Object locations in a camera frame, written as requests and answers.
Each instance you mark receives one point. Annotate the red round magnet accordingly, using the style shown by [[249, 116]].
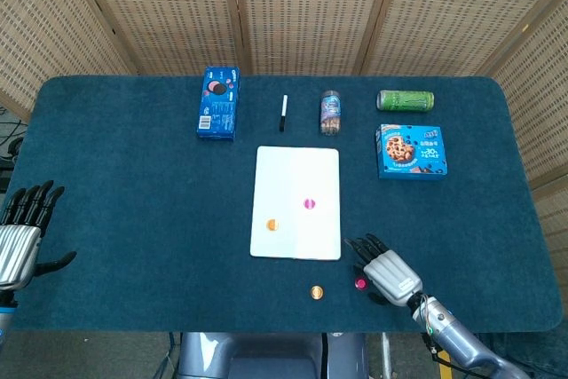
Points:
[[360, 283], [309, 203]]

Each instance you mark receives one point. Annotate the dark blue Oreo box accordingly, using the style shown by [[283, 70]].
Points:
[[217, 108]]

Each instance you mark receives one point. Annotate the light blue cookie box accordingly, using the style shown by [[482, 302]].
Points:
[[410, 152]]

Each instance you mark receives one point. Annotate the woven bamboo folding screen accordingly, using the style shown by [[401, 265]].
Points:
[[310, 6]]

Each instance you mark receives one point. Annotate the clear snack jar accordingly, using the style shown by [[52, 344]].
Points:
[[331, 112]]

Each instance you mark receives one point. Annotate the white magnetic board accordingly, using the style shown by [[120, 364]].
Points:
[[288, 175]]

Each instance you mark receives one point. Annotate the blue-grey robot torso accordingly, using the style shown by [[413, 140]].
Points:
[[266, 352]]

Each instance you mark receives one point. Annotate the metal table leg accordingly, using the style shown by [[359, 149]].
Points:
[[386, 352]]

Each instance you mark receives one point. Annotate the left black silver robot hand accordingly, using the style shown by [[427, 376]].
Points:
[[18, 255]]

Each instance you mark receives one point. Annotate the dark blue denim cloth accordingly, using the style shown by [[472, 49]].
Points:
[[523, 352]]

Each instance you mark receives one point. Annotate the green drink can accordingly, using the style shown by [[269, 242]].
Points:
[[405, 100]]

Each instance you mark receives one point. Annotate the black white marker pen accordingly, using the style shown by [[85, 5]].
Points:
[[283, 113]]

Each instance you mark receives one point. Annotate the yellow round magnet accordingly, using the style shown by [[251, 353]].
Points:
[[272, 224], [316, 292]]

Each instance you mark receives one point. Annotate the dark blue table cloth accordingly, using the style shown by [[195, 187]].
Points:
[[133, 219]]

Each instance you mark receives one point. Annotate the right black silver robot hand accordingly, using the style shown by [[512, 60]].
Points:
[[392, 279]]

